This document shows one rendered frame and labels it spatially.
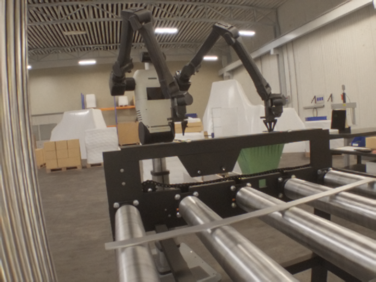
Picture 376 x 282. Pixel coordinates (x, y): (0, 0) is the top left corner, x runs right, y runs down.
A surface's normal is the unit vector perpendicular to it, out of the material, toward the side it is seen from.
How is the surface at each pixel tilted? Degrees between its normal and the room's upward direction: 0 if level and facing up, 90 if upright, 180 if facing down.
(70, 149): 90
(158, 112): 90
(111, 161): 90
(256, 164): 101
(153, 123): 90
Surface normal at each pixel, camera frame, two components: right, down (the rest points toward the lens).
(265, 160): 0.12, 0.25
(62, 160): 0.34, 0.04
